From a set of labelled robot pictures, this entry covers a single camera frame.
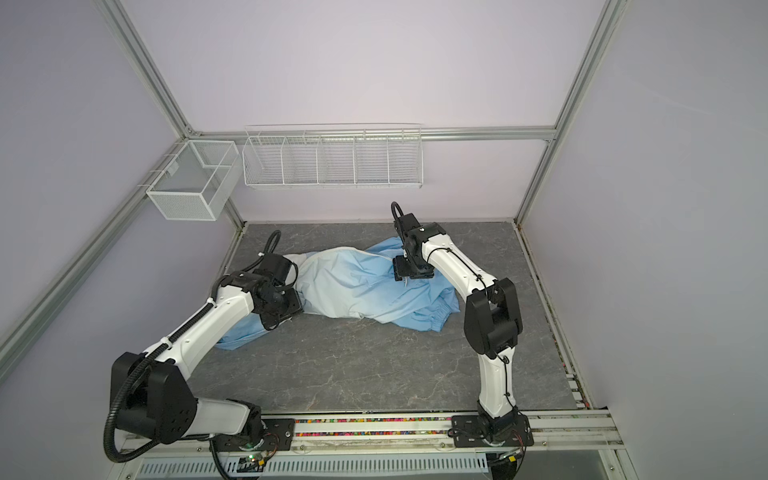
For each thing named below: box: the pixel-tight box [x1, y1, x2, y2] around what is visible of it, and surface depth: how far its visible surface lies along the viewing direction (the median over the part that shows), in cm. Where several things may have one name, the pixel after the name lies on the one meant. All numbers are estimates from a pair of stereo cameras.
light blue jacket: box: [216, 237, 461, 350], surface depth 93 cm
